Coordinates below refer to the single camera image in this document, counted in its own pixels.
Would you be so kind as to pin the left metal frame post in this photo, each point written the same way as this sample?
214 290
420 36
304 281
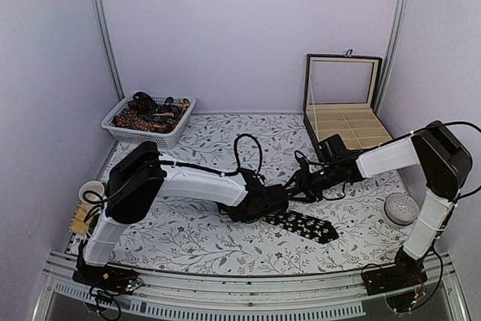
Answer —
101 18

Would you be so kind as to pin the aluminium front rail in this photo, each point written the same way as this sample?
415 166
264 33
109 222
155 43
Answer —
166 295

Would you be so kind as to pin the brown patterned ties pile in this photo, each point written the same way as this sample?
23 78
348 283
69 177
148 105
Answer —
146 115

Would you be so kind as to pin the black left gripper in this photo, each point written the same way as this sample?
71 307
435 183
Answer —
233 216

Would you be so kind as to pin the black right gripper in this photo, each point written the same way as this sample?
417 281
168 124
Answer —
304 183

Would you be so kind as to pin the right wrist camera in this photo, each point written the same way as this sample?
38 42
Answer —
302 160

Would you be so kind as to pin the metal frame post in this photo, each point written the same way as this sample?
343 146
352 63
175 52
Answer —
101 18
386 69

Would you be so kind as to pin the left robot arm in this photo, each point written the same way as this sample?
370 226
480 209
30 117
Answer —
132 187

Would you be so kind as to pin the black compartment storage box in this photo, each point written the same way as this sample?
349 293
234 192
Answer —
339 95

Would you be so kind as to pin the right metal frame post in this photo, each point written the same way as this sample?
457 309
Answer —
386 69

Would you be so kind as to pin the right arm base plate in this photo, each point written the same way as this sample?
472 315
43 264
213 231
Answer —
379 280

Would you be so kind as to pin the black floral tie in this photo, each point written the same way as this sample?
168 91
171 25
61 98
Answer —
311 228

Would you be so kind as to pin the woven bamboo tray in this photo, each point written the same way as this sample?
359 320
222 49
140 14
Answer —
80 221

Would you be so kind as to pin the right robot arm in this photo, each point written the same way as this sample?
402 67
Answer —
445 163

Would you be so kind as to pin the white plastic basket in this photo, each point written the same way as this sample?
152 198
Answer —
167 141

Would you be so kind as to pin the patterned round bowl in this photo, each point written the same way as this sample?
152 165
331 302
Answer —
400 209

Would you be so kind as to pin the white ceramic mug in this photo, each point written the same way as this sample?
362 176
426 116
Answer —
91 193

